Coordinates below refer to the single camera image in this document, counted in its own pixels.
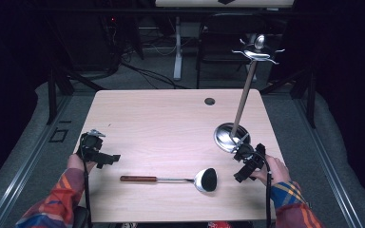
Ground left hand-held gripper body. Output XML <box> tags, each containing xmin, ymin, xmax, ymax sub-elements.
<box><xmin>80</xmin><ymin>128</ymin><xmax>106</xmax><ymax>163</ymax></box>

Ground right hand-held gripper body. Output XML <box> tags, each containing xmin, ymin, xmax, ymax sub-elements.
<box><xmin>233</xmin><ymin>135</ymin><xmax>267</xmax><ymax>175</ymax></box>

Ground person's left hand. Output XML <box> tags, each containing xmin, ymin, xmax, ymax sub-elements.
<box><xmin>67</xmin><ymin>153</ymin><xmax>98</xmax><ymax>175</ymax></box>

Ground person's right hand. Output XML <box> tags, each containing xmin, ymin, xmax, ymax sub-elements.
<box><xmin>250</xmin><ymin>154</ymin><xmax>292</xmax><ymax>186</ymax></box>

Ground metal utensil stand with hooks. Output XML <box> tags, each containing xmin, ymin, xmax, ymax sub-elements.
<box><xmin>213</xmin><ymin>33</ymin><xmax>286</xmax><ymax>154</ymax></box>

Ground black chair armrest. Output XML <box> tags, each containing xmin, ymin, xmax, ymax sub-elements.
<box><xmin>71</xmin><ymin>205</ymin><xmax>90</xmax><ymax>228</ymax></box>

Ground black chair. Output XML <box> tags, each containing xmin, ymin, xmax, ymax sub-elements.
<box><xmin>195</xmin><ymin>12</ymin><xmax>269</xmax><ymax>90</ymax></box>

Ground white desk leg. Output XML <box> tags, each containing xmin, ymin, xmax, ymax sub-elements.
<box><xmin>173</xmin><ymin>15</ymin><xmax>183</xmax><ymax>82</ymax></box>

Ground white desk top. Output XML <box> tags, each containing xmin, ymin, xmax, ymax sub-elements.
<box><xmin>154</xmin><ymin>0</ymin><xmax>296</xmax><ymax>9</ymax></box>

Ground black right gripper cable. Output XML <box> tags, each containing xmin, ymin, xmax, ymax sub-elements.
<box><xmin>254</xmin><ymin>151</ymin><xmax>274</xmax><ymax>228</ymax></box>

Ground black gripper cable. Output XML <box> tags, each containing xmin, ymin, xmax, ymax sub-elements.
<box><xmin>254</xmin><ymin>151</ymin><xmax>274</xmax><ymax>228</ymax></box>
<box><xmin>79</xmin><ymin>138</ymin><xmax>93</xmax><ymax>228</ymax></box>

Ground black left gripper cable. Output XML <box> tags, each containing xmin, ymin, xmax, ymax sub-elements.
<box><xmin>79</xmin><ymin>138</ymin><xmax>93</xmax><ymax>228</ymax></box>

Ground metal ladle with wooden handle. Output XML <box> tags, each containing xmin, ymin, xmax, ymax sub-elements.
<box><xmin>119</xmin><ymin>167</ymin><xmax>219</xmax><ymax>194</ymax></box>

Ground black metal frame stand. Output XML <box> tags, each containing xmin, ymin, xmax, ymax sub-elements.
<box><xmin>259</xmin><ymin>65</ymin><xmax>317</xmax><ymax>129</ymax></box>
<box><xmin>45</xmin><ymin>60</ymin><xmax>106</xmax><ymax>125</ymax></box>

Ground black floor cables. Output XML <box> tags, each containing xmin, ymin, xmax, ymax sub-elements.
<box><xmin>107</xmin><ymin>18</ymin><xmax>184</xmax><ymax>90</ymax></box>

